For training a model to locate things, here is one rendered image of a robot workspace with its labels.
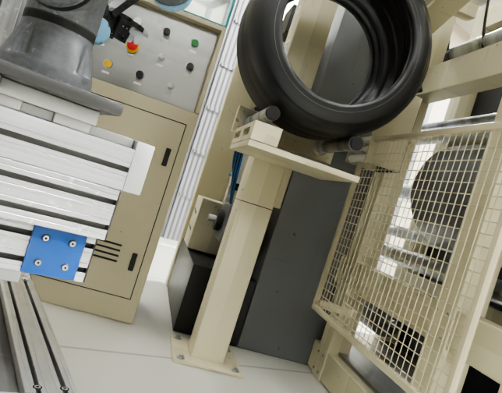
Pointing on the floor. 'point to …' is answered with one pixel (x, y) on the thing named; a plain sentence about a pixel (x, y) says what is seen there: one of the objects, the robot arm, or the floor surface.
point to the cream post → (255, 202)
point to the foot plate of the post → (178, 345)
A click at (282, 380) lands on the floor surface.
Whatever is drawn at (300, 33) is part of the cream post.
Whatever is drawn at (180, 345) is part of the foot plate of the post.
